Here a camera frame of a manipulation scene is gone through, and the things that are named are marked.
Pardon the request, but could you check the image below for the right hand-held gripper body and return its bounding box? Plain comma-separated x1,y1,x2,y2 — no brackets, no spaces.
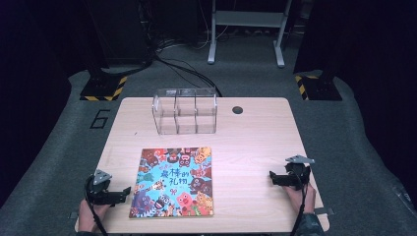
277,154,316,192

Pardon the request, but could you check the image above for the clear acrylic book rack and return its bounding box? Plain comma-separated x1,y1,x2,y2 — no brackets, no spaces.
151,87,218,136

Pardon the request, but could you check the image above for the black yellow-striped stand base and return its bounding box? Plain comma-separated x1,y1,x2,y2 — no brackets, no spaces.
294,70,343,101
79,67,128,102

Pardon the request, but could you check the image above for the dark cabinet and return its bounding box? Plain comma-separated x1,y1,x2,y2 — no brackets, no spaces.
83,0,153,66

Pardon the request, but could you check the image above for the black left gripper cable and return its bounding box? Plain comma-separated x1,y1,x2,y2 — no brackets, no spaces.
84,175,109,236

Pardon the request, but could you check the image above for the person's left hand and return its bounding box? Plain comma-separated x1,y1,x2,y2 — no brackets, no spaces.
77,198,111,233

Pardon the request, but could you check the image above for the bundle of black floor cables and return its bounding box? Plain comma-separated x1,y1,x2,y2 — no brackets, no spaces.
97,0,224,98

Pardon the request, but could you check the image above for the person's right hand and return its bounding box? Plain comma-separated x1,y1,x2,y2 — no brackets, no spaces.
282,182,318,216

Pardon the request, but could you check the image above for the colourful picture book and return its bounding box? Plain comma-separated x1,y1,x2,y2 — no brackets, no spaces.
128,147,214,219

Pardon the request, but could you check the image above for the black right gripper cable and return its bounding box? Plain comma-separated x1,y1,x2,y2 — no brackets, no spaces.
289,170,311,236

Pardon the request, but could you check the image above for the white metal stand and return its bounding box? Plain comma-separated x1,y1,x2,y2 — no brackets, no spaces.
207,0,293,69

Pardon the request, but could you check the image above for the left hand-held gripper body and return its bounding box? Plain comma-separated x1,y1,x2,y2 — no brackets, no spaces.
86,169,128,207

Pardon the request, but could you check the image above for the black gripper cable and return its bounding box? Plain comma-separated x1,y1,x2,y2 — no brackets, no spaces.
84,175,109,236
289,170,311,236

